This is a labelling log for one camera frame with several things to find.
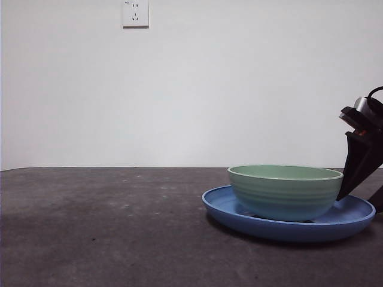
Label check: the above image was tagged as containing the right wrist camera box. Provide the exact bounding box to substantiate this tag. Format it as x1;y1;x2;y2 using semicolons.
352;96;378;118

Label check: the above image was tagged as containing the black camera cable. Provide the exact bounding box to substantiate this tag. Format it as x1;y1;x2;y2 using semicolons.
367;86;383;101

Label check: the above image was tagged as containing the blue round plate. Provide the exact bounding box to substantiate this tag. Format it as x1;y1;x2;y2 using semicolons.
200;184;376;243

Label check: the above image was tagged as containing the green ribbed bowl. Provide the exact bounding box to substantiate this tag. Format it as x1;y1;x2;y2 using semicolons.
227;164;344;222

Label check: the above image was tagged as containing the white wall socket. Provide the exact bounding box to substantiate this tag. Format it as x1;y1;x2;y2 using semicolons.
121;0;150;29

